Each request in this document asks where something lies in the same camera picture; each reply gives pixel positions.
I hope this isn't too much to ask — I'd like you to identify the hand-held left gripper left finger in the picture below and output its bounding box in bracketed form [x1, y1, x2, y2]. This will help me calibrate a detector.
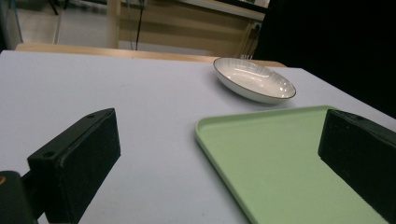
[26, 107, 121, 224]

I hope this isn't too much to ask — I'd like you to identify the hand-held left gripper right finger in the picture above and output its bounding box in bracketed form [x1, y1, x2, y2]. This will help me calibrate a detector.
[318, 108, 396, 224]

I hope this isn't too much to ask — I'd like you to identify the green plastic tray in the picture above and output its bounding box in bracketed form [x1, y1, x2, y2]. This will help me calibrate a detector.
[194, 105, 390, 224]

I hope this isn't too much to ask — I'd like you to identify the black curtain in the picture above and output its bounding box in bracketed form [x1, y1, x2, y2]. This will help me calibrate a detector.
[252, 0, 396, 119]

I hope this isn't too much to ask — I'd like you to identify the wooden table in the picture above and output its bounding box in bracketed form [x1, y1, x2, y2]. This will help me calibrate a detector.
[14, 42, 288, 68]

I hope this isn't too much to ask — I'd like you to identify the white ceramic bowl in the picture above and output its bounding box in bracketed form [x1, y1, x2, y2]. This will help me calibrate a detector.
[212, 57, 297, 105]

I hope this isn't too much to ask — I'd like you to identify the wooden panel furniture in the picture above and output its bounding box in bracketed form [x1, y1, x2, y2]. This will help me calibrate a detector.
[119, 0, 267, 59]

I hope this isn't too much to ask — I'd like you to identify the wooden post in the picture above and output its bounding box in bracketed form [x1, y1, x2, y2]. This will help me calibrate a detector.
[106, 0, 122, 49]

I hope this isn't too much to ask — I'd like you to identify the black cable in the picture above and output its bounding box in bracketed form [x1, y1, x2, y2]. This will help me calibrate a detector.
[134, 0, 146, 51]

